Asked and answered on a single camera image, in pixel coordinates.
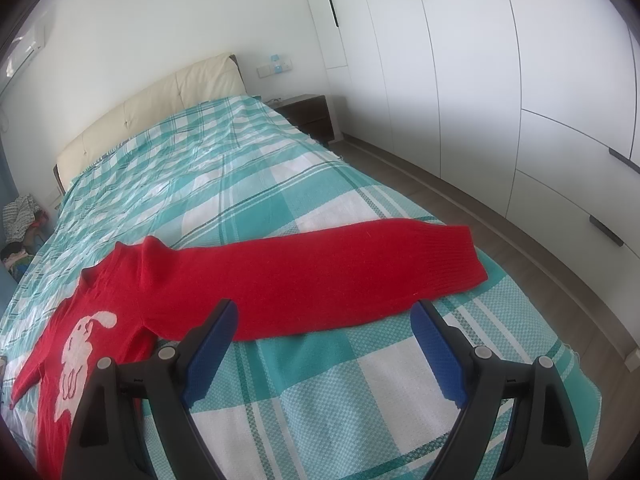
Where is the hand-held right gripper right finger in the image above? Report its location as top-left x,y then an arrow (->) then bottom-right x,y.
410,299 -> 588,480

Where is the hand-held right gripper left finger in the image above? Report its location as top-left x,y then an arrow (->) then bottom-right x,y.
60,298 -> 239,480

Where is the red knit sweater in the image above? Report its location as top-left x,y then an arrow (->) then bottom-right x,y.
10,218 -> 489,480

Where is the colourful clothes pile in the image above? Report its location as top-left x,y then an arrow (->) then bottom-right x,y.
0,242 -> 35,282

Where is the teal plaid blanket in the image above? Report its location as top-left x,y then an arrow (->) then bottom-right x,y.
0,94 -> 603,480

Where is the patterned grey cloth pile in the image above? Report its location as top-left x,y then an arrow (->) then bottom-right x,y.
2,194 -> 43,242

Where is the dark wooden nightstand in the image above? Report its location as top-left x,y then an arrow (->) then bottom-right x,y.
272,94 -> 343,142

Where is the cream padded headboard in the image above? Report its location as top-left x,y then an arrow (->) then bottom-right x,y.
51,52 -> 249,196

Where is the white wardrobe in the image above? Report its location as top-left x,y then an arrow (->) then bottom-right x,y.
295,0 -> 640,281

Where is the white air conditioner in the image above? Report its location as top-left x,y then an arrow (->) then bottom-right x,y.
5,10 -> 56,78

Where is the white wall switch panel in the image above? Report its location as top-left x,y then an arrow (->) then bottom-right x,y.
257,54 -> 292,78

